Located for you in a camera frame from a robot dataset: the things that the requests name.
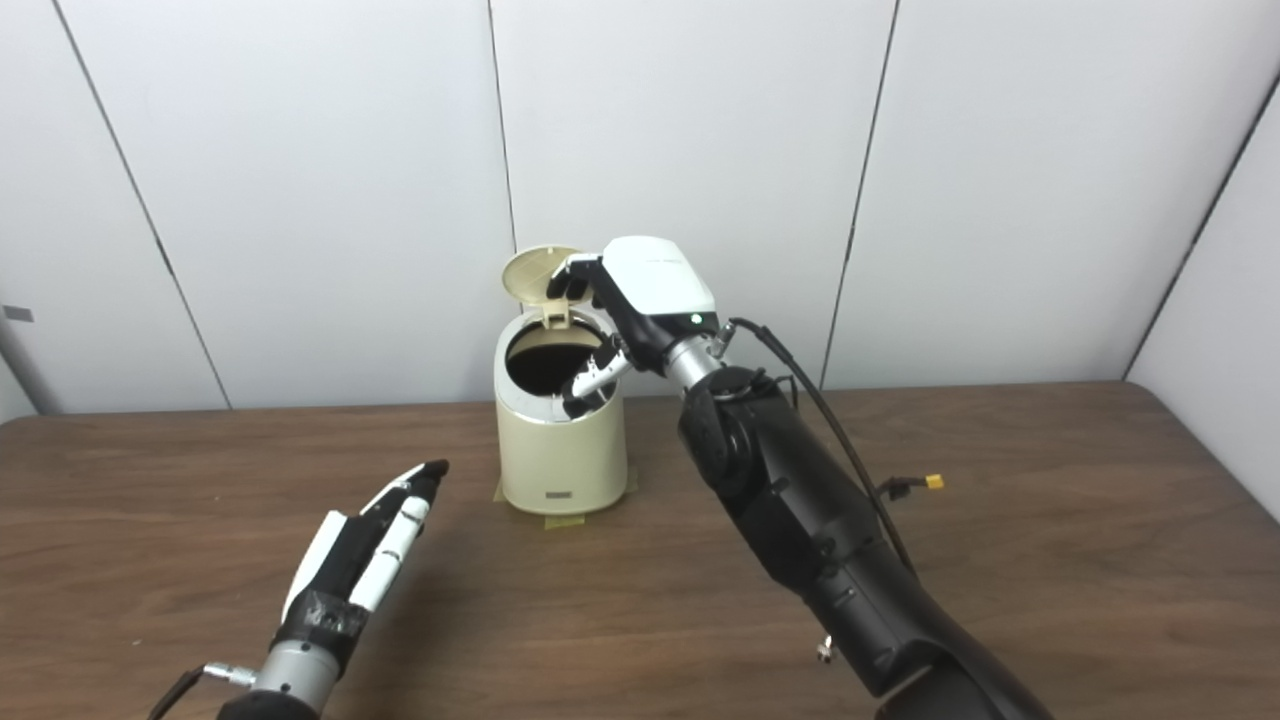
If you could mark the small grey wall tag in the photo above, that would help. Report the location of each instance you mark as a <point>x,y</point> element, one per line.
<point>18,313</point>

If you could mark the cream-colored bin body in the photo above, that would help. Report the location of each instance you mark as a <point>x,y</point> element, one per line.
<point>562,460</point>

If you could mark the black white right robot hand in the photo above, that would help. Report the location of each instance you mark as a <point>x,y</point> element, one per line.
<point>655,285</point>

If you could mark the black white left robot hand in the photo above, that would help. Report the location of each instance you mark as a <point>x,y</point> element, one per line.
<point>345,565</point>

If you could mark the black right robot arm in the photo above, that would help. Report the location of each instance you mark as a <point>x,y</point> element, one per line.
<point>800,510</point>

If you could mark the cream round bin lid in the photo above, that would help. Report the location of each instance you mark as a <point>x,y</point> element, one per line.
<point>528,272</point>

